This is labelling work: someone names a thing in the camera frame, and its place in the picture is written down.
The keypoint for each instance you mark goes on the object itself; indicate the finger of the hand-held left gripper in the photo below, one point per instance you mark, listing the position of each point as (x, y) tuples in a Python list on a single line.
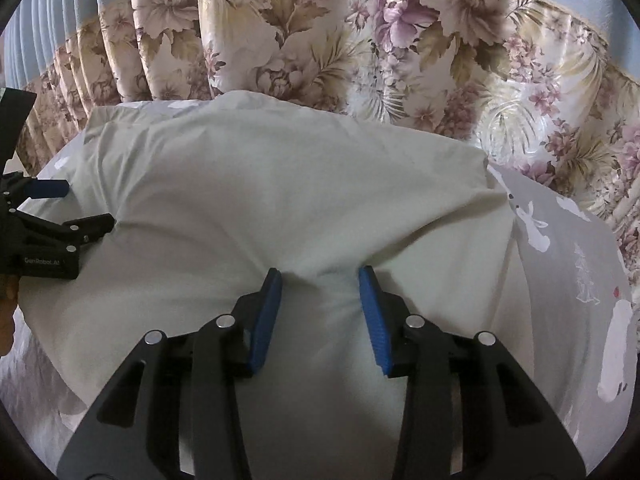
[(90, 227), (50, 188)]

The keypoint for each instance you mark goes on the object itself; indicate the blue curtain with floral border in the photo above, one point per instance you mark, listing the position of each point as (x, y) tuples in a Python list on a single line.
[(400, 60)]

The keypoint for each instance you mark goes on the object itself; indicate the grey printed bed sheet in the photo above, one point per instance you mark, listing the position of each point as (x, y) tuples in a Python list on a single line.
[(565, 270)]

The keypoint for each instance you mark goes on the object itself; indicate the light green jacket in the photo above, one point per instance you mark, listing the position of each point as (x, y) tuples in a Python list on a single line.
[(300, 185)]

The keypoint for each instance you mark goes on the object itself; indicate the person's left hand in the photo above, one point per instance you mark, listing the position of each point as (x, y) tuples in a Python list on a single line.
[(7, 315)]

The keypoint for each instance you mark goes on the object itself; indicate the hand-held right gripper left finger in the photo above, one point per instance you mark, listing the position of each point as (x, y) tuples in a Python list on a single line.
[(265, 325)]

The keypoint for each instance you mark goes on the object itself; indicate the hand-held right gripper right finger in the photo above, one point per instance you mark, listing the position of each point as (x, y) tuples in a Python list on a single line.
[(374, 325)]

